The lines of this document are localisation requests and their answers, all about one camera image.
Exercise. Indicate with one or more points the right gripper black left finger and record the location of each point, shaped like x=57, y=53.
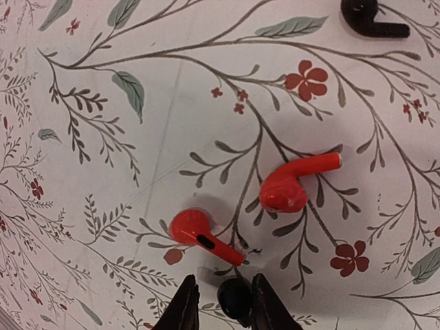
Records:
x=182, y=312

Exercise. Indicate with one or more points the red earbud lower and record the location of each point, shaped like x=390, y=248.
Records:
x=192, y=227

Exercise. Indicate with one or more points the red earbud upper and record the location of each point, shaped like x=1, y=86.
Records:
x=282, y=192

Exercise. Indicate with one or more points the floral patterned table mat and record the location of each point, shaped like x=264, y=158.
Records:
x=118, y=115

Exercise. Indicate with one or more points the black earbud with red tip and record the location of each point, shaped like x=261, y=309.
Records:
x=360, y=15

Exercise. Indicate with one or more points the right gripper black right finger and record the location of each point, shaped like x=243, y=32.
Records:
x=268, y=311

